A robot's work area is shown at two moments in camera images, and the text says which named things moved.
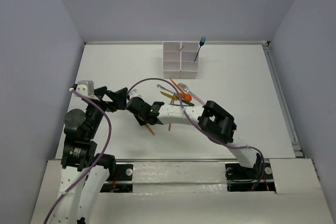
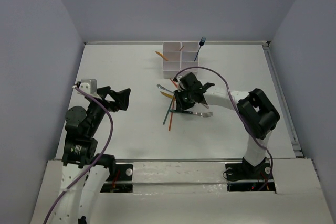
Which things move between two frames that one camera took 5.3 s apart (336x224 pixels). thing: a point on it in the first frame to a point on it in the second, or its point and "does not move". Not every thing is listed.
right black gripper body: [141, 120] to [190, 91]
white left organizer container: [171, 59] does not move
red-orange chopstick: [177, 86] does not move
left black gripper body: [102, 98] does not move
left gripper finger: [119, 97] does not move
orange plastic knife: [150, 129] to [161, 55]
